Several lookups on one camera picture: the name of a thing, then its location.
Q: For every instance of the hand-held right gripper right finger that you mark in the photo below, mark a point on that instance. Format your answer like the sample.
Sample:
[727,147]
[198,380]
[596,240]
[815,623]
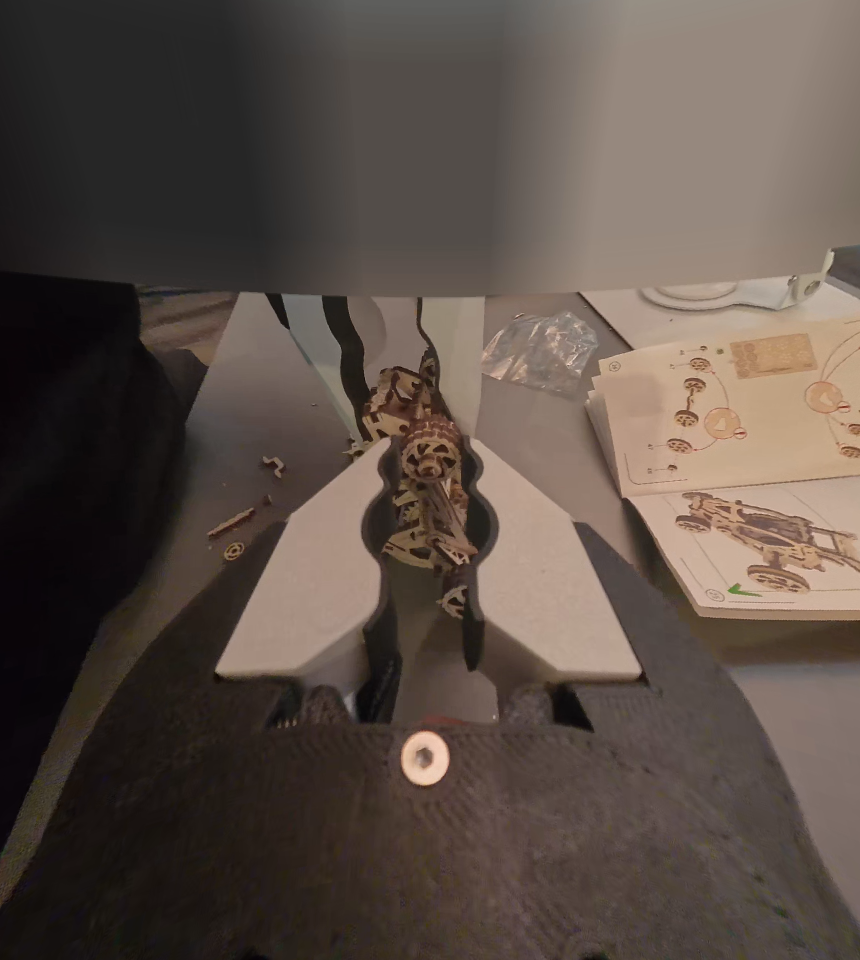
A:
[557,600]

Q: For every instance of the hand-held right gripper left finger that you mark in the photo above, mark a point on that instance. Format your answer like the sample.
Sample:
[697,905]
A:
[302,592]

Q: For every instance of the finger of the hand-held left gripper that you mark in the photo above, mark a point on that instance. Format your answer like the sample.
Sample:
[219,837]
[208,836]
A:
[306,319]
[460,352]

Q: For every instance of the wooden buggy model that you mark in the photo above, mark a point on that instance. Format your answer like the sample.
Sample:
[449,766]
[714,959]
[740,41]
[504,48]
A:
[430,532]

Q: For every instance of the clear plastic bag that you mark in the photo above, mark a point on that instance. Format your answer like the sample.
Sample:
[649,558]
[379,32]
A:
[542,352]

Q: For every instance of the toothed wooden bar piece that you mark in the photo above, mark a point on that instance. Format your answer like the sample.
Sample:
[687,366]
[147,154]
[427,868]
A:
[231,523]

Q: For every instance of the wooden S-shaped piece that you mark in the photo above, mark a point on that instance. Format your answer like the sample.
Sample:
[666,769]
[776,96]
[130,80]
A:
[274,465]

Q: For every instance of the instruction booklet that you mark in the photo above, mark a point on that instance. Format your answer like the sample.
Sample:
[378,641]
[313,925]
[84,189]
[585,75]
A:
[760,420]

